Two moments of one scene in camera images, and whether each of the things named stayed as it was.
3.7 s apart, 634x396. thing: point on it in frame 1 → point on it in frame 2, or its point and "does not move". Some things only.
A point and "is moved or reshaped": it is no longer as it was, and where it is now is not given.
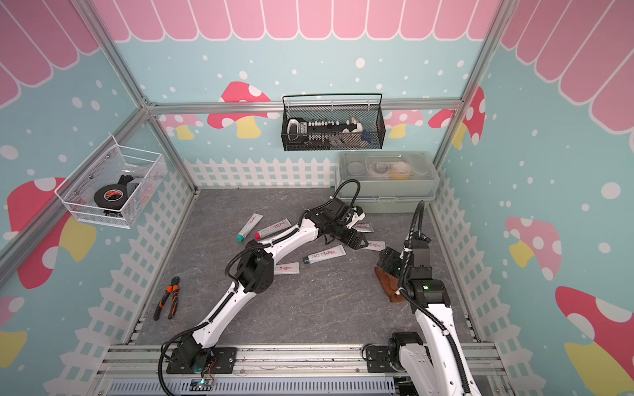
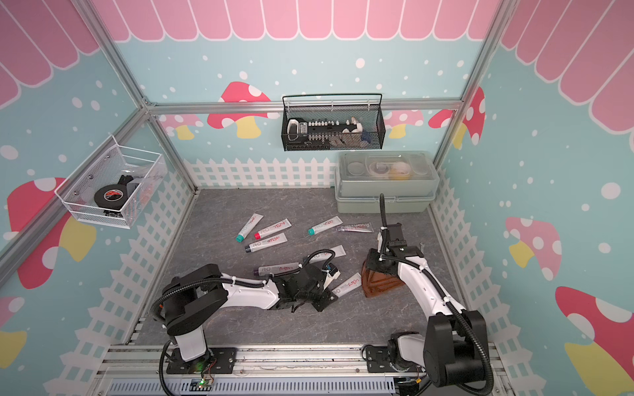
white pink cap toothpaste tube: x=272 y=229 does not move
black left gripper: x=355 y=242 → x=324 y=302
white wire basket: x=111 y=186 does not move
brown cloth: x=390 y=285 is moved or reshaped
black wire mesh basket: x=332 y=121 does not move
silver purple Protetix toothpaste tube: x=363 y=227 does not move
